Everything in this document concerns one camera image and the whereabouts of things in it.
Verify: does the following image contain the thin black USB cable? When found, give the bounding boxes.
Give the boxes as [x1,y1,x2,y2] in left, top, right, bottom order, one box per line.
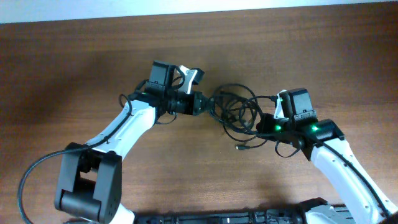
[222,95,279,151]

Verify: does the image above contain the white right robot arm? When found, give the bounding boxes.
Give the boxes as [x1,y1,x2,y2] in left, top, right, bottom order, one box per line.
[256,88,397,223]

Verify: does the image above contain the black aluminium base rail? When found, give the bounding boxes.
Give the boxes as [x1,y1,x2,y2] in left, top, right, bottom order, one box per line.
[134,199,355,224]

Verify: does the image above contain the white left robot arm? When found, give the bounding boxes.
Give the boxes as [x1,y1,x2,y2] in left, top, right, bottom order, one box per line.
[54,89,214,223]

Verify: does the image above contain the thick black cable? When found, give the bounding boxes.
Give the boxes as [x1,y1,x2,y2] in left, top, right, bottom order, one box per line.
[210,83,259,135]

